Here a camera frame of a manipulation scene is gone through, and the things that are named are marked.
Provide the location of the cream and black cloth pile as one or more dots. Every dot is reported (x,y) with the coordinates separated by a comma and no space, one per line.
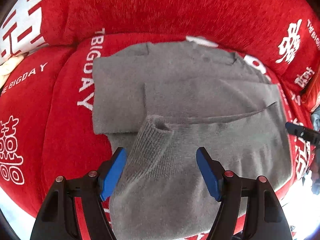
(7,68)

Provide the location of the grey-blue cloth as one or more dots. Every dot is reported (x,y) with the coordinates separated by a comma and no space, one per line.
(316,120)

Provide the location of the red printed sofa cover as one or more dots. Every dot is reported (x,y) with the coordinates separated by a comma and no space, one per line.
(162,5)

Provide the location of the grey knit sweater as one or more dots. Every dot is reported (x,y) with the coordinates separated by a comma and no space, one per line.
(200,100)

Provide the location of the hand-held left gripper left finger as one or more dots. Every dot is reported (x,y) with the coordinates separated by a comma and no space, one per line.
(112,172)

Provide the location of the orange fuzzy cloth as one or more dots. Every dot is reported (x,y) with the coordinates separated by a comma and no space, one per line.
(312,93)

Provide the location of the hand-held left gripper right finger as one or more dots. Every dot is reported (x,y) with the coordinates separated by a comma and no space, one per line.
(210,175)

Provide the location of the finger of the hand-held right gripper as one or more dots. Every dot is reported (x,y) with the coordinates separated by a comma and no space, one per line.
(303,132)

